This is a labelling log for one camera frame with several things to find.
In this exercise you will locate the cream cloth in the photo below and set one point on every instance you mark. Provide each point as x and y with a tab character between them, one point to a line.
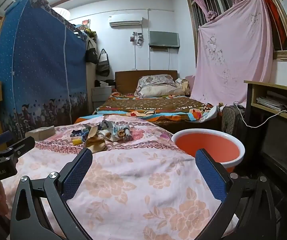
183	86

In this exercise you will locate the dark small wrapper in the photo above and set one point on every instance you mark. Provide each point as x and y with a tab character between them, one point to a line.
77	133

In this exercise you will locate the dark cloth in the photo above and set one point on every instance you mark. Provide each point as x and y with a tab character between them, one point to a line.
106	82

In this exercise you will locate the stack of papers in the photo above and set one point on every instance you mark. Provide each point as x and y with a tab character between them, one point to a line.
271	102

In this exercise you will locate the wooden desk shelf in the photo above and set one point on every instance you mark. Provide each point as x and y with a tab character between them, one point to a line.
276	130

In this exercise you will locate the white air conditioner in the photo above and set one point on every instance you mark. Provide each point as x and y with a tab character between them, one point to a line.
126	20

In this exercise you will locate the green covered wall television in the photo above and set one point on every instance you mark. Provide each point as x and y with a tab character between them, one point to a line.
164	39

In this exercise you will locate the grey wrapper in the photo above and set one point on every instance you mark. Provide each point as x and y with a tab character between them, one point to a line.
128	131

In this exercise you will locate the blue fabric wardrobe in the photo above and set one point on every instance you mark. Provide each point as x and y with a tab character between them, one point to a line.
38	67

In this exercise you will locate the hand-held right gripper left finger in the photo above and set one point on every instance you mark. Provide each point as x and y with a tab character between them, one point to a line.
77	172

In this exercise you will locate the quilted brown bag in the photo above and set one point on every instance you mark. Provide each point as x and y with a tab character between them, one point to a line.
232	121

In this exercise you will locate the black handbag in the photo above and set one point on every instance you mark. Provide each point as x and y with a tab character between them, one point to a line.
91	55
103	65

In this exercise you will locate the beige pillow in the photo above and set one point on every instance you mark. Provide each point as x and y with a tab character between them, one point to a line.
158	91

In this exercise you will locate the orange plastic basin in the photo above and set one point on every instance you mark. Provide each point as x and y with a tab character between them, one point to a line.
208	145

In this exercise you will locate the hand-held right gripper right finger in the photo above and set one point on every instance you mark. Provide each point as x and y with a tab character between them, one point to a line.
211	175

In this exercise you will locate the yellow wrapper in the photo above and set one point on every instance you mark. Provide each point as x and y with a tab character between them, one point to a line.
77	141

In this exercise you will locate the pink floral blanket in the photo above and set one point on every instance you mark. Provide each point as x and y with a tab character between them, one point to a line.
133	180

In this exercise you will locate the barred wooden window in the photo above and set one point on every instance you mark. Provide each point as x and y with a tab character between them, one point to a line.
286	52

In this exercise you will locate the white round lamp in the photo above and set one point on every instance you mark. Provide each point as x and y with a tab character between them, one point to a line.
61	13

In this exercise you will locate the wooden bed headboard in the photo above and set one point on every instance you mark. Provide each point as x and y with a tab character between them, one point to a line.
126	80

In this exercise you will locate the brown patterned blanket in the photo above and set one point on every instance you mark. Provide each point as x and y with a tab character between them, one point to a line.
148	105

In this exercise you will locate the red cloth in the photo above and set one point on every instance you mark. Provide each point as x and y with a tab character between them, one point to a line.
276	22

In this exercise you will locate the white nightstand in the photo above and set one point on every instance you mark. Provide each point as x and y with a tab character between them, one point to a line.
102	97

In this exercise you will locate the pink hanging sheet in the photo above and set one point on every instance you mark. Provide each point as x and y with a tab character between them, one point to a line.
233	55

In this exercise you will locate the colourful items pile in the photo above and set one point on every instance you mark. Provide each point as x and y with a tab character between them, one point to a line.
86	28

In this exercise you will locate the brown paper bag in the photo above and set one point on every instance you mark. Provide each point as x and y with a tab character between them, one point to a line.
94	141

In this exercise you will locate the beige tissue box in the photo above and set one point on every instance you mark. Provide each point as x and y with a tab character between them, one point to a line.
41	132

